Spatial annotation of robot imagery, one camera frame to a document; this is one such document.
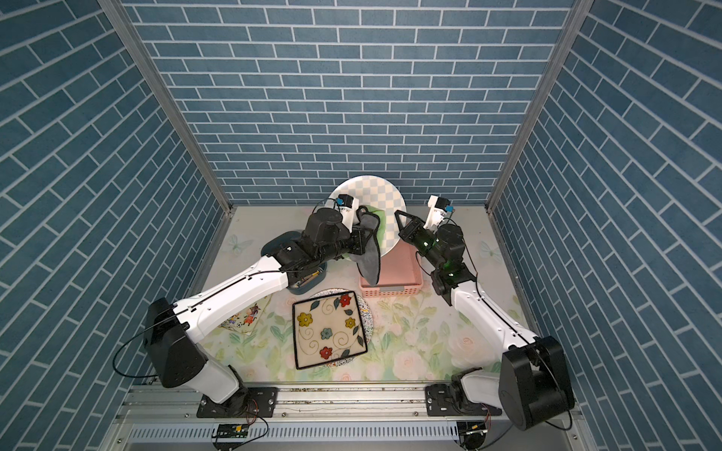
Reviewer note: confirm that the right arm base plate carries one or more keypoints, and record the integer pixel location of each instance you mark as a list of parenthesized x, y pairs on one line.
[(448, 399)]

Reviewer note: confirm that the aluminium corner post right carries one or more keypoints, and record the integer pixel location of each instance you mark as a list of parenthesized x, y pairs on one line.
[(553, 68)]

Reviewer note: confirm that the round multicolour squiggle plate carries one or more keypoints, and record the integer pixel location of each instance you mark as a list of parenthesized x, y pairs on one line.
[(366, 318)]

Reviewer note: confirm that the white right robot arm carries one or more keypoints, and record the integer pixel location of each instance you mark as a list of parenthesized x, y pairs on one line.
[(533, 384)]

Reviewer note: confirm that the aluminium corner post left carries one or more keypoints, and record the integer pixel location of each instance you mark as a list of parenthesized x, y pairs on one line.
[(119, 19)]

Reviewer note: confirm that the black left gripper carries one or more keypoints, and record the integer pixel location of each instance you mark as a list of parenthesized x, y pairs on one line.
[(356, 235)]

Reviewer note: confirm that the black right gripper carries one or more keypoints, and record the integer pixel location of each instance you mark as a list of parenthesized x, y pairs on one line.
[(411, 234)]

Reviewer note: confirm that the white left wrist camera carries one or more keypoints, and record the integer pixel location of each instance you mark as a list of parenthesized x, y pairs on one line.
[(347, 205)]

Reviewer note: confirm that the teal plastic stationery bin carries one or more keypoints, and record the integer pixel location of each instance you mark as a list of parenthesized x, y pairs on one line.
[(304, 271)]

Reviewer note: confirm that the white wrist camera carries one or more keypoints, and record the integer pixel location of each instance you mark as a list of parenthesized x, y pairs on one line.
[(347, 205), (440, 209)]

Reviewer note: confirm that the aluminium corner post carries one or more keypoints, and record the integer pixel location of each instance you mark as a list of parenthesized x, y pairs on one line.
[(553, 68), (119, 19)]

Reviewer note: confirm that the colourful picture book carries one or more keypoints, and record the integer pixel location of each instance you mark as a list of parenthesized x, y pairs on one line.
[(246, 321)]

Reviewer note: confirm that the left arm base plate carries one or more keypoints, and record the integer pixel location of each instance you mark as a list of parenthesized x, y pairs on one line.
[(247, 401)]

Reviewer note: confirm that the small green circuit board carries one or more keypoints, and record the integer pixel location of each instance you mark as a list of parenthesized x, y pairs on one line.
[(231, 432)]

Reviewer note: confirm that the round grey checkered plate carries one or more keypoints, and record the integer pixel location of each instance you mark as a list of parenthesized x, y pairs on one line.
[(381, 198)]

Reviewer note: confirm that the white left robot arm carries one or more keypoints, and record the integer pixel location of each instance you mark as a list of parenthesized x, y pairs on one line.
[(173, 331)]

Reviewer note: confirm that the square floral plate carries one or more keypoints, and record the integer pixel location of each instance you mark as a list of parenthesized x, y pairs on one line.
[(328, 328)]

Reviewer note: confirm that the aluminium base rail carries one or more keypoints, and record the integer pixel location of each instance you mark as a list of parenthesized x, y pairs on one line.
[(332, 416)]

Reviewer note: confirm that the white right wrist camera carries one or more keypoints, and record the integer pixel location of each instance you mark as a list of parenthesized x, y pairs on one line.
[(440, 209)]

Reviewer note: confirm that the pink plastic dish basket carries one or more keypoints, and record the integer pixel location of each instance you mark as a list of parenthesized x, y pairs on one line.
[(400, 274)]

